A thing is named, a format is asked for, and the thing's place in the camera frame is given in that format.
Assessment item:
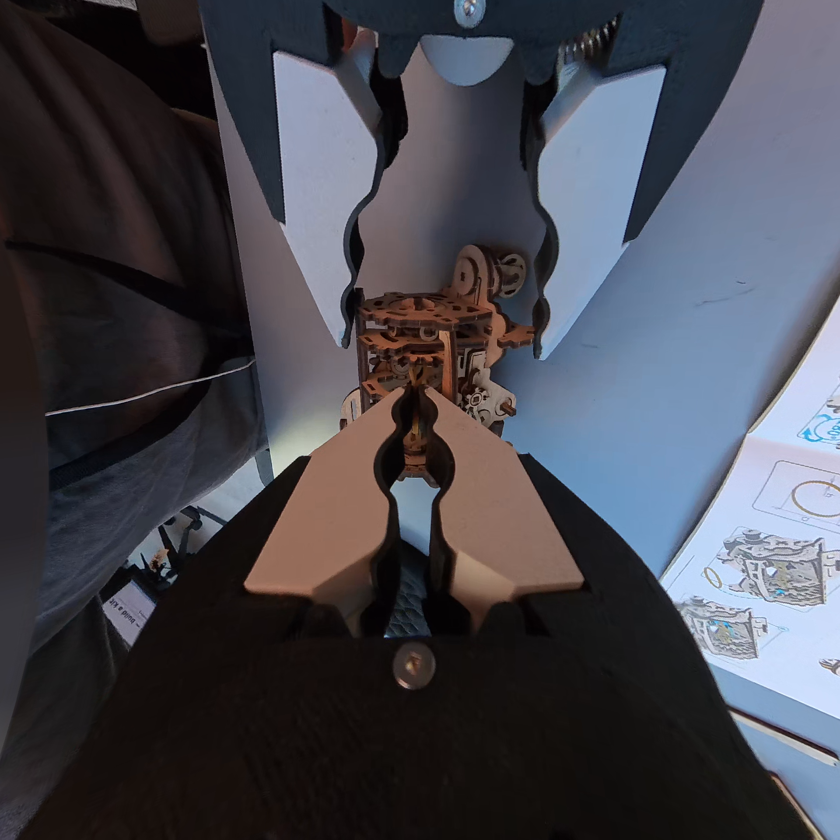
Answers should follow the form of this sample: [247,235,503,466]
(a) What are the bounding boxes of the white printed paper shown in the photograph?
[101,577,158,651]

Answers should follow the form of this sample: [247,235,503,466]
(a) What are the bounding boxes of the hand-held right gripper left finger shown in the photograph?
[243,386,413,636]

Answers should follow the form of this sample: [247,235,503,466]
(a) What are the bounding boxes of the person's grey trousers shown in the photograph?
[36,357,273,631]

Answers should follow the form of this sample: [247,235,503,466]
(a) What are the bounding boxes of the wooden mechanical model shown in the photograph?
[338,244,536,487]

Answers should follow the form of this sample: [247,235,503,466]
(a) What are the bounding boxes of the person's dark top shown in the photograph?
[0,0,253,454]

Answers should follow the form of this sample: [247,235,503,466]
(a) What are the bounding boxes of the black mesh chair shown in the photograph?
[384,545,433,639]

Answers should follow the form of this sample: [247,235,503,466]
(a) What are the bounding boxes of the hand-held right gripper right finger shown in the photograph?
[417,386,586,636]

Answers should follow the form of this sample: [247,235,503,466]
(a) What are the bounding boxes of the black metal frame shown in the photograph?
[128,505,227,592]

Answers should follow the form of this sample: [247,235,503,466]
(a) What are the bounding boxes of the thin plywood parts sheet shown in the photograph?
[725,707,840,770]

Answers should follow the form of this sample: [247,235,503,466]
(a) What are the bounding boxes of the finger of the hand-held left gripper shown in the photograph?
[271,26,398,350]
[521,59,668,362]

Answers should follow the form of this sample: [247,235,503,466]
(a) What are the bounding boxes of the white instruction booklet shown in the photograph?
[659,374,840,716]

